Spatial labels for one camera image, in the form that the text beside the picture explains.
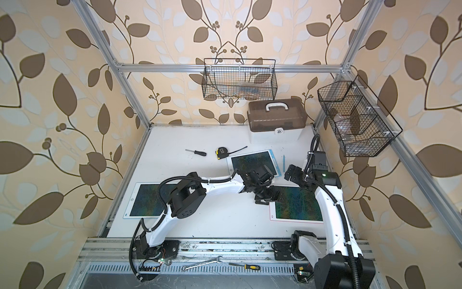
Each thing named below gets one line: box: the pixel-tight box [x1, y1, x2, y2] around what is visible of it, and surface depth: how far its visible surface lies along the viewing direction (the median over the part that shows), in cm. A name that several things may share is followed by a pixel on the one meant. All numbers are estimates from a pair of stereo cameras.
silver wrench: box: [181, 255, 224, 271], surface depth 72 cm
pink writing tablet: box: [268, 185, 324, 224], surface depth 86 cm
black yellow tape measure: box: [215, 145, 248, 160], surface depth 107 cm
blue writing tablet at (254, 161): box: [226, 148, 282, 178], surface depth 105 cm
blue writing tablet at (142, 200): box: [122, 181, 179, 220], surface depth 91 cm
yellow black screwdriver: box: [227, 262, 261, 271], surface depth 72 cm
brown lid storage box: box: [246, 98, 308, 144], surface depth 104 cm
